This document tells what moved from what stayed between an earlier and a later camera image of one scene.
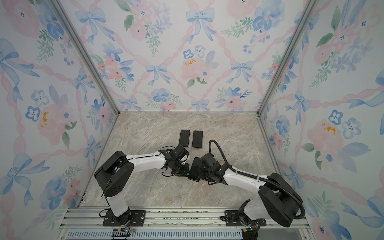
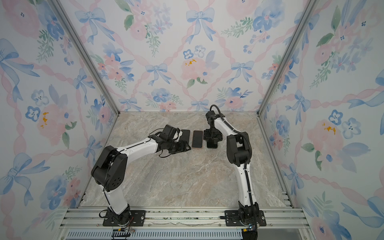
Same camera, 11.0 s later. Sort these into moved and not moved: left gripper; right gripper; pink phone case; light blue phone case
Moved: right gripper; left gripper
Not moved: pink phone case; light blue phone case
